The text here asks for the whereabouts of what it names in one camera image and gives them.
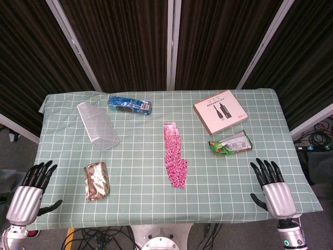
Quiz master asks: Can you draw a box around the gold foil snack package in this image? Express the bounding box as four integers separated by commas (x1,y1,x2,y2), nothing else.
83,161,110,202

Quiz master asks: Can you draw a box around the long pink patterned packet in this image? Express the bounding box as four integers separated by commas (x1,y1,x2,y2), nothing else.
163,121,188,183

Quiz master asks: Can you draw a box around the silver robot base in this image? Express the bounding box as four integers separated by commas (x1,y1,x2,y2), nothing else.
130,223,193,250

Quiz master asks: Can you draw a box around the white wire mesh basket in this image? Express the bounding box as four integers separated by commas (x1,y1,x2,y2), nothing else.
76,102,120,152

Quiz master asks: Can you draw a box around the green checked tablecloth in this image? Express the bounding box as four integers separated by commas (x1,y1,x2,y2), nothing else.
27,87,323,231

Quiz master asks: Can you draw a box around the black power strip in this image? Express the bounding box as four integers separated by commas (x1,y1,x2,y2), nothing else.
295,145,333,152

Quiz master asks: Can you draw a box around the black and silver right hand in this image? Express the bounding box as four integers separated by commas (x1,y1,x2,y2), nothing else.
249,158,302,219

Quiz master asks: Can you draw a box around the yellow floor tape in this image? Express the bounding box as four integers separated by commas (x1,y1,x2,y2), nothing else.
61,228,75,250

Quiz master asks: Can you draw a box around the green snack bag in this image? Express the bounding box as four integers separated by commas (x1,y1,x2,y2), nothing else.
207,130,253,156

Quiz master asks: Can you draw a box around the dark ribbed partition panel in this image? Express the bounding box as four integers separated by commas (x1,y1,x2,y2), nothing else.
0,0,99,145
173,0,287,91
241,0,333,139
56,0,174,93

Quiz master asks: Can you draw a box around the black and silver left hand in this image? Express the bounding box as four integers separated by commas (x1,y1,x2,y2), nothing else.
5,160,63,226

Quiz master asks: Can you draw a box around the black floor cable bundle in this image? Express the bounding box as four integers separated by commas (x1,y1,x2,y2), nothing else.
293,117,333,146
62,225,138,250
192,223,227,250

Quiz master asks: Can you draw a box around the white flat product box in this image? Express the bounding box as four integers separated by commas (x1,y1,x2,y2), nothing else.
193,90,248,136

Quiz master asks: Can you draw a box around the blue cookie package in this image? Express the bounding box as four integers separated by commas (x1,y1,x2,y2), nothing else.
107,95,152,116

